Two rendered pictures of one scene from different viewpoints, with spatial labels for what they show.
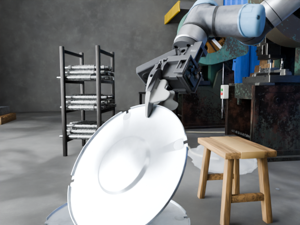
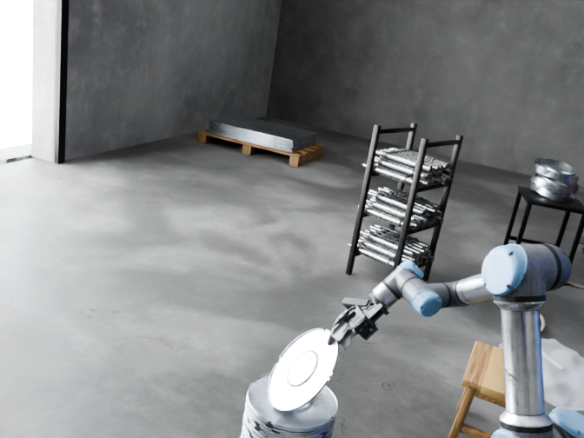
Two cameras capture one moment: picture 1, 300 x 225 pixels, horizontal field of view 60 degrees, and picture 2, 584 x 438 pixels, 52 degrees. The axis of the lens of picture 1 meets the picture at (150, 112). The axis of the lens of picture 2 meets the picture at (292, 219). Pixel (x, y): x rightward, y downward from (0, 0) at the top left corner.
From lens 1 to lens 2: 147 cm
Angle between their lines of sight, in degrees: 33
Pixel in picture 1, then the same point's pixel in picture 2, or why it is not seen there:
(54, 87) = (403, 99)
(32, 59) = (379, 41)
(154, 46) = not seen: outside the picture
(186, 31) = (377, 291)
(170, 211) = (328, 409)
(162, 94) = (339, 335)
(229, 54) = not seen: outside the picture
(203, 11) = (399, 277)
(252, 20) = (418, 307)
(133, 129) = (319, 348)
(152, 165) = (311, 380)
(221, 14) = (405, 289)
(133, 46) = not seen: outside the picture
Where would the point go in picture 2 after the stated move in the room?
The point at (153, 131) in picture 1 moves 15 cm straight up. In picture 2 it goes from (324, 358) to (333, 315)
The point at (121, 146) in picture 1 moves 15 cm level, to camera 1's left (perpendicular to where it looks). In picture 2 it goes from (307, 356) to (268, 337)
